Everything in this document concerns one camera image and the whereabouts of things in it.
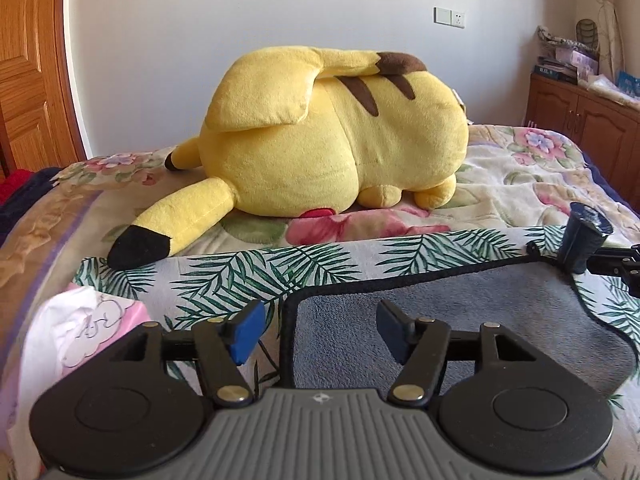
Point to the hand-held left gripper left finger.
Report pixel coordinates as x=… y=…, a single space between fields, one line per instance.
x=247 y=334

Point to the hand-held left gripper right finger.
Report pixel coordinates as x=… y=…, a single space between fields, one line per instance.
x=392 y=329

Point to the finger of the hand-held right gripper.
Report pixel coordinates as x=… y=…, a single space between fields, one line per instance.
x=580 y=237
x=632 y=280

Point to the grey towel with black edge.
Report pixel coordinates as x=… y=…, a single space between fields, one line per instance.
x=475 y=300

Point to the palm leaf print cloth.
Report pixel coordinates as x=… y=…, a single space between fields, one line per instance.
x=225 y=270

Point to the floral blanket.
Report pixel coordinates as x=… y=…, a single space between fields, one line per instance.
x=500 y=185

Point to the wooden cabinet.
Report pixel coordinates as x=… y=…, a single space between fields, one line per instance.
x=585 y=115

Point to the white plastic bags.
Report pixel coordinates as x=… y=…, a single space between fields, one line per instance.
x=605 y=87

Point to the light blue box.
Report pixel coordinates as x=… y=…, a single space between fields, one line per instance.
x=629 y=82

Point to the dark blue box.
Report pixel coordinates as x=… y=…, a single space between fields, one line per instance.
x=552 y=72

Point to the pink and white cloth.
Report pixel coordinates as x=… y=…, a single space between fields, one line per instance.
x=75 y=325

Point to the clutter on cabinet top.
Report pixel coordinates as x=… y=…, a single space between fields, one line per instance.
x=562 y=45

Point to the yellow plush toy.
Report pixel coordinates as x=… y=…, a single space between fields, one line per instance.
x=325 y=135

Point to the patterned curtain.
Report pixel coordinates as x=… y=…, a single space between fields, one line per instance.
x=600 y=15

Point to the dark navy cloth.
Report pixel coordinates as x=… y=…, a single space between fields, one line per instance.
x=27 y=205

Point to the red cloth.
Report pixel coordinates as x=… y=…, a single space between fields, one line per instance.
x=12 y=187

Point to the wooden door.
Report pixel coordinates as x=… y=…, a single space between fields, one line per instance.
x=30 y=70

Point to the white wall socket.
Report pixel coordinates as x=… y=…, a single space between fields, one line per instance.
x=458 y=19

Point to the white wall switch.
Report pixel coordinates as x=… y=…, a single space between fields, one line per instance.
x=441 y=15

